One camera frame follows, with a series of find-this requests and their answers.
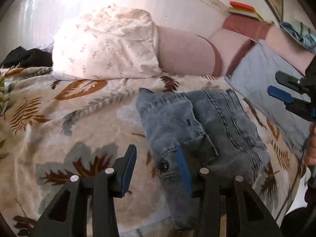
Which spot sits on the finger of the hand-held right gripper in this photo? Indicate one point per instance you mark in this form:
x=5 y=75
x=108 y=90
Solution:
x=280 y=93
x=287 y=79

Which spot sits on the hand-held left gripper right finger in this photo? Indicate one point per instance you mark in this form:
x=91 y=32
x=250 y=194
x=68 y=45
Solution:
x=184 y=170

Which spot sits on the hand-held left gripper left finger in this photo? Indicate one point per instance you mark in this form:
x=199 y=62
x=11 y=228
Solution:
x=127 y=170

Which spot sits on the blue denim pants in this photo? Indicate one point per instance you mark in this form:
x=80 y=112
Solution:
x=222 y=123

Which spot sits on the person's right hand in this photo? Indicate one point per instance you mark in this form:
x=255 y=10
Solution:
x=311 y=145

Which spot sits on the light blue pillow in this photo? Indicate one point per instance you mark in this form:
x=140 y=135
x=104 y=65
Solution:
x=256 y=79

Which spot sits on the blue patterned cloth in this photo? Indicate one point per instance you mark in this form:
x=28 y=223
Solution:
x=298 y=35

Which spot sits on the leaf-print bed blanket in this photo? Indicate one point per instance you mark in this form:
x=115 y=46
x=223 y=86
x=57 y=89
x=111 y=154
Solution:
x=74 y=128

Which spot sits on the red book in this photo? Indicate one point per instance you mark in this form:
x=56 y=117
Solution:
x=242 y=6

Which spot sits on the pink padded headboard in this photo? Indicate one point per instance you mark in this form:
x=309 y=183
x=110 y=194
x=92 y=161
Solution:
x=185 y=54

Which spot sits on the white leaf-print pillow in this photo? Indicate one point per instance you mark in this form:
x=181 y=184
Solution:
x=106 y=44

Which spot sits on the green patterned quilt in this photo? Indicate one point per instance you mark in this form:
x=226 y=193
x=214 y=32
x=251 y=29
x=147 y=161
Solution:
x=2 y=91

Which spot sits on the black cloth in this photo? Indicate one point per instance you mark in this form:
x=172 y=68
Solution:
x=27 y=58

